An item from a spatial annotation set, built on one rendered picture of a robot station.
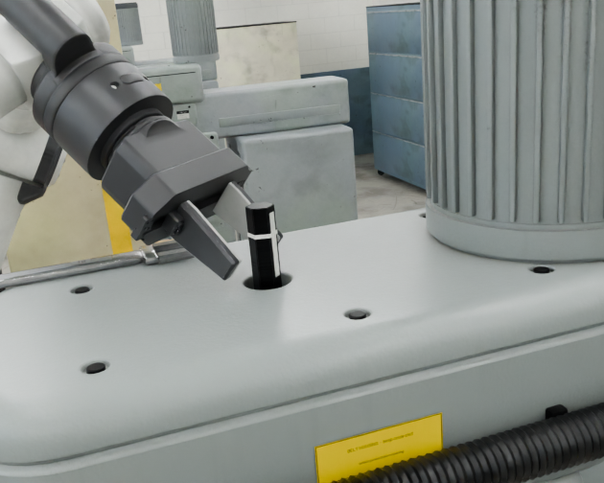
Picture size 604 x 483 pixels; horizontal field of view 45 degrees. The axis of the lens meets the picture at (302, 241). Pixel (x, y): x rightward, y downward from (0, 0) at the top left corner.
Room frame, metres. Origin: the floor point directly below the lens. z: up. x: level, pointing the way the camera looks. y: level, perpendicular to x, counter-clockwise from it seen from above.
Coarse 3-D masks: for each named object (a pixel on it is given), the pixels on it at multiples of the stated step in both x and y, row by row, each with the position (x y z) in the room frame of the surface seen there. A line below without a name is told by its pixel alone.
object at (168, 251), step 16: (112, 256) 0.60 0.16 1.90; (128, 256) 0.59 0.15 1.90; (144, 256) 0.59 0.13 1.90; (160, 256) 0.59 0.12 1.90; (176, 256) 0.59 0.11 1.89; (192, 256) 0.59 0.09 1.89; (16, 272) 0.57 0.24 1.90; (32, 272) 0.57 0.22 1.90; (48, 272) 0.57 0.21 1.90; (64, 272) 0.57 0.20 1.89; (80, 272) 0.58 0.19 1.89
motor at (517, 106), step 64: (448, 0) 0.56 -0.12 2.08; (512, 0) 0.52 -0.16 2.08; (576, 0) 0.51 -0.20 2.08; (448, 64) 0.57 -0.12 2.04; (512, 64) 0.52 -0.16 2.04; (576, 64) 0.51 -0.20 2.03; (448, 128) 0.57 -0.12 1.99; (512, 128) 0.52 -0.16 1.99; (576, 128) 0.51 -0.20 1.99; (448, 192) 0.57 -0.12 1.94; (512, 192) 0.52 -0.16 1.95; (576, 192) 0.51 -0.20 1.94; (512, 256) 0.52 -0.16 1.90; (576, 256) 0.50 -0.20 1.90
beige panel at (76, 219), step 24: (96, 0) 2.18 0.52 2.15; (120, 48) 2.19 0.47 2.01; (72, 168) 2.13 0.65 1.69; (48, 192) 2.11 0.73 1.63; (72, 192) 2.13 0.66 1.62; (96, 192) 2.15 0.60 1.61; (24, 216) 2.08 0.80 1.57; (48, 216) 2.10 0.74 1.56; (72, 216) 2.12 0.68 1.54; (96, 216) 2.15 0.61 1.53; (120, 216) 2.16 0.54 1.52; (24, 240) 2.08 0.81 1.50; (48, 240) 2.10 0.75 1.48; (72, 240) 2.12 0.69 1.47; (96, 240) 2.14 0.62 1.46; (120, 240) 2.16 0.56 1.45; (24, 264) 2.08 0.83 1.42; (48, 264) 2.10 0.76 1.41
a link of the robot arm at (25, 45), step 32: (0, 0) 0.58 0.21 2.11; (32, 0) 0.58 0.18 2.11; (0, 32) 0.60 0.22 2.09; (32, 32) 0.57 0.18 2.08; (64, 32) 0.56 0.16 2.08; (0, 64) 0.59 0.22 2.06; (32, 64) 0.59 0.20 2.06; (64, 64) 0.57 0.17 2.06; (96, 64) 0.58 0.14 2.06; (0, 96) 0.59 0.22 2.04; (32, 96) 0.60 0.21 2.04; (64, 96) 0.56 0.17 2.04
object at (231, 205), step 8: (232, 184) 0.57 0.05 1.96; (224, 192) 0.57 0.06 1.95; (232, 192) 0.57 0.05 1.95; (240, 192) 0.57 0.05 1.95; (224, 200) 0.57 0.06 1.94; (232, 200) 0.57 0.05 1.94; (240, 200) 0.56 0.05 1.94; (248, 200) 0.56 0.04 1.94; (216, 208) 0.58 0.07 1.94; (224, 208) 0.57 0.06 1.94; (232, 208) 0.57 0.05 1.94; (240, 208) 0.56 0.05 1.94; (224, 216) 0.57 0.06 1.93; (232, 216) 0.57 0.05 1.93; (240, 216) 0.56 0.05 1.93; (232, 224) 0.57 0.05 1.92; (240, 224) 0.57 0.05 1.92; (240, 232) 0.57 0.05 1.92; (280, 232) 0.55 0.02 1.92; (280, 240) 0.55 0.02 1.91
